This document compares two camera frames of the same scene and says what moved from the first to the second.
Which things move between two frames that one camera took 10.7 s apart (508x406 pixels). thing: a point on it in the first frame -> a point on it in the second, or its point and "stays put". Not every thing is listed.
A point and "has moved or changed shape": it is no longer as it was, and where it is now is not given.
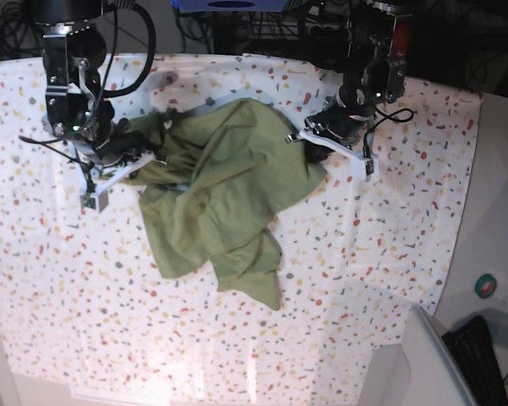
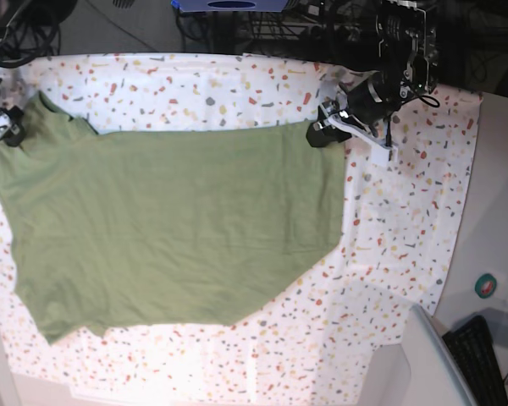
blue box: [230, 6] stays put
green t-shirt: [223, 175] has moved or changed shape
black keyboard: [472, 348] stays put
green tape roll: [485, 286] stays put
